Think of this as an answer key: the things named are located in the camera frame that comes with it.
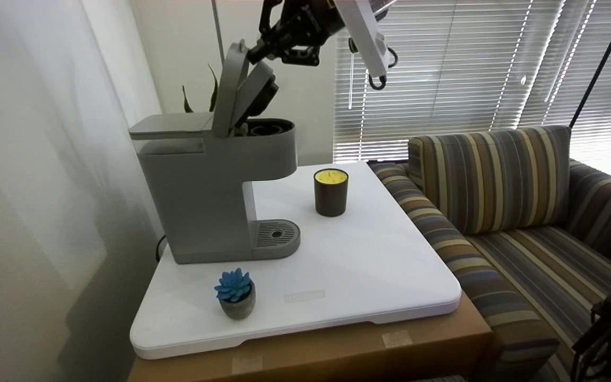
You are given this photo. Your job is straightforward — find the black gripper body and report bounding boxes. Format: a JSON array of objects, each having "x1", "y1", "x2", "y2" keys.
[{"x1": 284, "y1": 0, "x2": 349, "y2": 47}]

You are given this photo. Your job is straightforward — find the grey coffee machine lid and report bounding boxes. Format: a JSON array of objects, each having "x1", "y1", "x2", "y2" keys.
[{"x1": 211, "y1": 37, "x2": 281, "y2": 140}]

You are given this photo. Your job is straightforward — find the grey coffee machine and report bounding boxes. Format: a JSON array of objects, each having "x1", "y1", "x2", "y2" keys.
[{"x1": 127, "y1": 37, "x2": 301, "y2": 265}]

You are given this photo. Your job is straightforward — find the thin grey plant stem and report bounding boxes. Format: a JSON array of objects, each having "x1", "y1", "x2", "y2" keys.
[{"x1": 211, "y1": 0, "x2": 227, "y2": 63}]

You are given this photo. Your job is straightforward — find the green plant leaves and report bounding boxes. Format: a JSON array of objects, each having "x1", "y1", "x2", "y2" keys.
[{"x1": 181, "y1": 63, "x2": 223, "y2": 115}]

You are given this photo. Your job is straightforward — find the yellow candle in dark glass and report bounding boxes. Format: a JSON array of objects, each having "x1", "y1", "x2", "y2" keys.
[{"x1": 312, "y1": 166, "x2": 350, "y2": 218}]

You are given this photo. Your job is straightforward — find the white window blinds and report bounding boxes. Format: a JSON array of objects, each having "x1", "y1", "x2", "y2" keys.
[{"x1": 334, "y1": 0, "x2": 611, "y2": 183}]

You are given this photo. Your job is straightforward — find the white plastic board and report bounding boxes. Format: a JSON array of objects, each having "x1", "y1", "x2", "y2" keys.
[{"x1": 127, "y1": 160, "x2": 464, "y2": 360}]

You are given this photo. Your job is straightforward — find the striped sofa back cushion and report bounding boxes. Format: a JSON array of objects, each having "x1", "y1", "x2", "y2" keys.
[{"x1": 408, "y1": 124, "x2": 573, "y2": 237}]

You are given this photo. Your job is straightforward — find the blue succulent in grey pot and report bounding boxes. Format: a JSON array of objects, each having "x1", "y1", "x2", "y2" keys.
[{"x1": 212, "y1": 268, "x2": 256, "y2": 321}]

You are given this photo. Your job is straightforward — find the black slanted pole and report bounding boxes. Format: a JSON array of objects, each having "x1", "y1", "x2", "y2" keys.
[{"x1": 567, "y1": 0, "x2": 611, "y2": 132}]

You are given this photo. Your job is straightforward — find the brown cardboard box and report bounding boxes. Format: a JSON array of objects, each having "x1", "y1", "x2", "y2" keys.
[{"x1": 127, "y1": 292, "x2": 495, "y2": 382}]

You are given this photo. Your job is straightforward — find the striped sofa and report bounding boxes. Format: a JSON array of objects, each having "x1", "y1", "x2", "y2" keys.
[{"x1": 368, "y1": 124, "x2": 611, "y2": 382}]

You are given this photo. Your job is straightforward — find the black looped wrist cable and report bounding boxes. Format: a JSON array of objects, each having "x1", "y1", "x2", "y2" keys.
[{"x1": 364, "y1": 45, "x2": 401, "y2": 92}]

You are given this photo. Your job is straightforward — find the black power cable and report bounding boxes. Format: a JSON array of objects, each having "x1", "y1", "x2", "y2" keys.
[{"x1": 150, "y1": 233, "x2": 170, "y2": 262}]

